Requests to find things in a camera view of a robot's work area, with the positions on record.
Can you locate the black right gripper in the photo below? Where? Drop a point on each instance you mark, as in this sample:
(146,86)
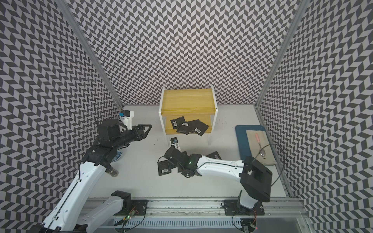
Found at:
(174,166)

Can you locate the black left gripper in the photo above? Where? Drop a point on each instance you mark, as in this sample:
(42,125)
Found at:
(141,135)

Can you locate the black tea bag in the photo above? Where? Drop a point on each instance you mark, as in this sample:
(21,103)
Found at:
(184,128)
(198,127)
(214,155)
(177,122)
(164,168)

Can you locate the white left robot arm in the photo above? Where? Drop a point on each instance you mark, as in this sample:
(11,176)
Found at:
(65,217)

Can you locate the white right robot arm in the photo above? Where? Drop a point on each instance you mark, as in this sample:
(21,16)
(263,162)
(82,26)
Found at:
(255,178)

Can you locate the white yellow two-tier shelf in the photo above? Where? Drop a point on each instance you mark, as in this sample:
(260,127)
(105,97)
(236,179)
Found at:
(191,104)

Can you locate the blue patterned plate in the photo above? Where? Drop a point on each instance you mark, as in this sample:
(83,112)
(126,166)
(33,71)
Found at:
(118,156)

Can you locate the dark spice jar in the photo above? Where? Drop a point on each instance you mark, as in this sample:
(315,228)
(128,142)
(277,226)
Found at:
(112,171)

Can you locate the blue tray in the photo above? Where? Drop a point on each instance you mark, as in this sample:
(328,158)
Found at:
(242,139)

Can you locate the beige cloth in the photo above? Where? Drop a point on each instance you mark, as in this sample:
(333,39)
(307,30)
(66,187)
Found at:
(269,159)

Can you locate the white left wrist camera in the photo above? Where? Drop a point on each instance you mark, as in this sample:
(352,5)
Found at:
(125,117)

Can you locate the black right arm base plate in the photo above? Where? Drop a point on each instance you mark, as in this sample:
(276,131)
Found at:
(233,208)

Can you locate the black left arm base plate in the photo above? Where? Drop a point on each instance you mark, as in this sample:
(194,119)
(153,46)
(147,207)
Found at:
(139,207)

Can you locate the pink handled spoon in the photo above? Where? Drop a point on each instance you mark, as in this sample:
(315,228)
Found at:
(262,153)

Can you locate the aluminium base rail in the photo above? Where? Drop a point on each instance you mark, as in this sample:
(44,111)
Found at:
(281,215)

